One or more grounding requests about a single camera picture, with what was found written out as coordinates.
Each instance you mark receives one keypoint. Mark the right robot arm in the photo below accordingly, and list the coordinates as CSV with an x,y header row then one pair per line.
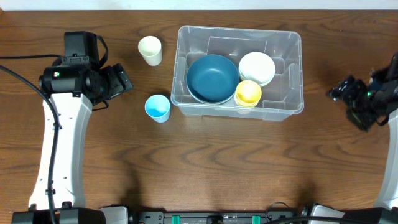
x,y
384,83

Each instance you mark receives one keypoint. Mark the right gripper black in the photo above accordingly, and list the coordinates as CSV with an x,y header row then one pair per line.
x,y
348,93

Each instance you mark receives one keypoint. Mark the light blue paper cup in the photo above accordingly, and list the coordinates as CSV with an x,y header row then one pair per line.
x,y
158,108

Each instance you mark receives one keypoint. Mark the white small bowl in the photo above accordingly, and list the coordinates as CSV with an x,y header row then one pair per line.
x,y
257,67

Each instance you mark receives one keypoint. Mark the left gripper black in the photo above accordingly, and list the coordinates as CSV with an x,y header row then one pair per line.
x,y
116,82

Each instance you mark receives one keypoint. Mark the yellow cup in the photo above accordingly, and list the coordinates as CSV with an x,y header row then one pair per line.
x,y
247,94

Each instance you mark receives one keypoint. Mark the cream paper cup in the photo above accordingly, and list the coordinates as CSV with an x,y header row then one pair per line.
x,y
150,48

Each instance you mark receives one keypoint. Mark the large cream bowl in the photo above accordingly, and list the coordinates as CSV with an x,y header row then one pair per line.
x,y
211,102

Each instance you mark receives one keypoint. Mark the clear plastic storage bin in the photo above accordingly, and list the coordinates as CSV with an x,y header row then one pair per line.
x,y
281,98

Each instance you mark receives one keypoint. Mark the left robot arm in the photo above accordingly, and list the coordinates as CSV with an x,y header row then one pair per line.
x,y
71,88

